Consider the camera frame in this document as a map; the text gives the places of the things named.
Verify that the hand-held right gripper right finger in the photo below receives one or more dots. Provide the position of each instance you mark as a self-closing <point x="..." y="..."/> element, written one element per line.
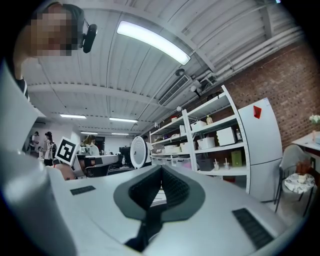
<point x="225" y="225"/>

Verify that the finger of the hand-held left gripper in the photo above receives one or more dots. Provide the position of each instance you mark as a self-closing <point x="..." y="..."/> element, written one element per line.
<point x="107" y="159"/>

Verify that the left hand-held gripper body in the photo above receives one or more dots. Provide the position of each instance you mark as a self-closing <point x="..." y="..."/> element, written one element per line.
<point x="66" y="151"/>

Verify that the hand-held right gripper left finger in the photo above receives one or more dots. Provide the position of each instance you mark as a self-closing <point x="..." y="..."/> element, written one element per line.
<point x="95" y="205"/>

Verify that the person's left forearm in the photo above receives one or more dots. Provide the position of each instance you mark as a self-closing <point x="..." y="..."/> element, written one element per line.
<point x="62" y="172"/>

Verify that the dark blue rice cooker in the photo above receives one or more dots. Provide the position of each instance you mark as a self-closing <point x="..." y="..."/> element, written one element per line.
<point x="138" y="152"/>

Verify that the ceiling tube light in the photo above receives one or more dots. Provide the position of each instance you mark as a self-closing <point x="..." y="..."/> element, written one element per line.
<point x="73" y="116"/>
<point x="123" y="120"/>
<point x="155" y="42"/>

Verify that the clear plastic cup with straw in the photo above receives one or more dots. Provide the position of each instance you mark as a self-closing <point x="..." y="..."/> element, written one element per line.
<point x="216" y="165"/>
<point x="226" y="165"/>

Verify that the dark grey storage bin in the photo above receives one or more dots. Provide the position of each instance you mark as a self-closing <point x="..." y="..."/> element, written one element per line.
<point x="205" y="165"/>

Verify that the white storage box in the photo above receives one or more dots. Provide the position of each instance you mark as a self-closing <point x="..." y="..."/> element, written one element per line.
<point x="172" y="149"/>
<point x="188" y="147"/>

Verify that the green box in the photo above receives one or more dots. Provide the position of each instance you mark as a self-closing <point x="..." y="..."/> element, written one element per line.
<point x="236" y="158"/>

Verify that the row of clear storage bins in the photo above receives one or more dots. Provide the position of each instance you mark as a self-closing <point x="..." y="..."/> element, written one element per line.
<point x="175" y="161"/>

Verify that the person's black printed shirt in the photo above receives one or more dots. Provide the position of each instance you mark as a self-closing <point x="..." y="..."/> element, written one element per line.
<point x="23" y="87"/>

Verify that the red and white container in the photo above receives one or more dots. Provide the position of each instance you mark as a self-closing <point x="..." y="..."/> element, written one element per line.
<point x="174" y="119"/>

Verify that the white perforated storage basket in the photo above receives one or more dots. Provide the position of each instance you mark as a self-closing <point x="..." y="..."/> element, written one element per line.
<point x="206" y="143"/>
<point x="198" y="126"/>

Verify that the patterned round seat cushion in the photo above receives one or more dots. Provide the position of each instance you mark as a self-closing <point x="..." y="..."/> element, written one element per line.
<point x="298" y="183"/>

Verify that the white metal shelving rack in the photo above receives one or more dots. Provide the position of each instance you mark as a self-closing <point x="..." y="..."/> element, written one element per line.
<point x="190" y="140"/>

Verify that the white drawer box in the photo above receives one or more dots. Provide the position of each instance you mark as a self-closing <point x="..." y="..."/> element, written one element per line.
<point x="226" y="137"/>

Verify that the small clear bottle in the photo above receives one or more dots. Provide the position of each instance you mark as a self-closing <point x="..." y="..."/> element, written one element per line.
<point x="238" y="135"/>

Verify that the grey refrigerator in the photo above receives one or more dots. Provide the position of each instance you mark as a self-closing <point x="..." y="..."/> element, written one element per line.
<point x="262" y="140"/>

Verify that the ceiling air vent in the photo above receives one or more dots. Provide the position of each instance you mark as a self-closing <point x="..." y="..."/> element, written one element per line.
<point x="173" y="90"/>

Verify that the brown dried bouquet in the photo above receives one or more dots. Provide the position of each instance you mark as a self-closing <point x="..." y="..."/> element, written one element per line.
<point x="303" y="167"/>

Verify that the grey chair with black legs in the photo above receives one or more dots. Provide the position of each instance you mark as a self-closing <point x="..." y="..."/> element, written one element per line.
<point x="292" y="155"/>

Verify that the yellow liquid bottle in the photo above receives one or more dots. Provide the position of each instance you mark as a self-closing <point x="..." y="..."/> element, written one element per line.
<point x="209" y="120"/>

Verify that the ceiling spotlight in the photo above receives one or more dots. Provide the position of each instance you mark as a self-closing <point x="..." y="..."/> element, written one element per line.
<point x="195" y="90"/>

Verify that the round ceiling sensor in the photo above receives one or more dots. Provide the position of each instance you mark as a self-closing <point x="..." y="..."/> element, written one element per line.
<point x="179" y="72"/>

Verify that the wooden side table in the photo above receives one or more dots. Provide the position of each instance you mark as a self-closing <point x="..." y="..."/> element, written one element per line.
<point x="307" y="143"/>

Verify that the red diamond sticker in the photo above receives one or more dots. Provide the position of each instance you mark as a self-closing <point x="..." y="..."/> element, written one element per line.
<point x="257" y="112"/>

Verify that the person's head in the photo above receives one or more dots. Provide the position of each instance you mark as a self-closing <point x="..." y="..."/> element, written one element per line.
<point x="50" y="30"/>

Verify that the yellow flower bouquet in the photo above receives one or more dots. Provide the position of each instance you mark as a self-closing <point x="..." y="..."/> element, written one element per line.
<point x="315" y="120"/>

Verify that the white dome camera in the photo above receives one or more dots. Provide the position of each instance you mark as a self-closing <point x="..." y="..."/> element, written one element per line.
<point x="179" y="108"/>

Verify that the black head-mounted camera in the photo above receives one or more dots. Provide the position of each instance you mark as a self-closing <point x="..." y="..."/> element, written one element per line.
<point x="90" y="37"/>

